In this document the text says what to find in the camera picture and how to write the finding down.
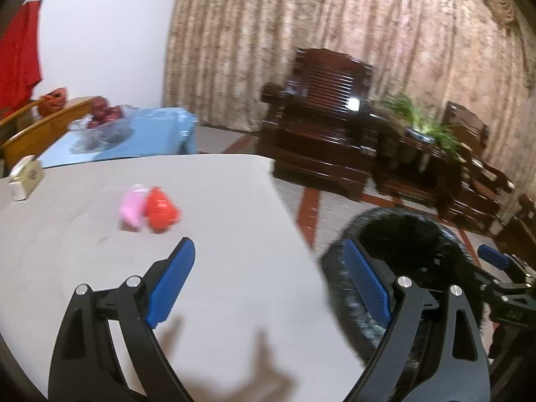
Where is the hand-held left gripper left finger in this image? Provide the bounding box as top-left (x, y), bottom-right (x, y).
top-left (48, 237), bottom-right (197, 402)

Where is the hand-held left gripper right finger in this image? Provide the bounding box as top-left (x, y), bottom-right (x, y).
top-left (341, 238), bottom-right (490, 402)

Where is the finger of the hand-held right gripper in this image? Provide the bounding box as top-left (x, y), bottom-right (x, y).
top-left (477, 244), bottom-right (532, 281)

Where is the black trash bin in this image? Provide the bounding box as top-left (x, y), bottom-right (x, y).
top-left (320, 207), bottom-right (490, 380)

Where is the dark wooden armchair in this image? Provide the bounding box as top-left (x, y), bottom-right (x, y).
top-left (494, 195), bottom-right (536, 260)
top-left (256, 47), bottom-right (375, 202)
top-left (440, 100), bottom-right (516, 235)

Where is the red plastic object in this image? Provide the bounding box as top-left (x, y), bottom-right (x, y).
top-left (143, 186), bottom-right (183, 234)

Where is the pink plastic object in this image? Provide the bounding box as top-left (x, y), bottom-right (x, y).
top-left (118, 184), bottom-right (148, 232)

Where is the dark wooden coffee table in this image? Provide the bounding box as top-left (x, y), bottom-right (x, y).
top-left (371, 103), bottom-right (470, 214)

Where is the light blue tablecloth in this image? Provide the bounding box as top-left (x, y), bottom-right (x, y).
top-left (38, 107), bottom-right (199, 170)

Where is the glass fruit bowl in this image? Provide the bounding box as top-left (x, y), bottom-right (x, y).
top-left (67, 109), bottom-right (137, 153)

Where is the green potted plant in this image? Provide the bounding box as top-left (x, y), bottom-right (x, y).
top-left (379, 94), bottom-right (465, 160)

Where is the tissue box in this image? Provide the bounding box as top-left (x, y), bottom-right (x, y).
top-left (7, 155), bottom-right (45, 202)

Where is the wooden cabinet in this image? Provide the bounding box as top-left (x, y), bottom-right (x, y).
top-left (0, 95), bottom-right (105, 177)

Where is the orange plastic bag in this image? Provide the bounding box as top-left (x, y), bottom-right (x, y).
top-left (37, 87), bottom-right (68, 116)

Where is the red cloth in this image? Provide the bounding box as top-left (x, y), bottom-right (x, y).
top-left (0, 0), bottom-right (43, 112)

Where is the beige patterned curtain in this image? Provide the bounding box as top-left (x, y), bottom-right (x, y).
top-left (161, 0), bottom-right (536, 202)

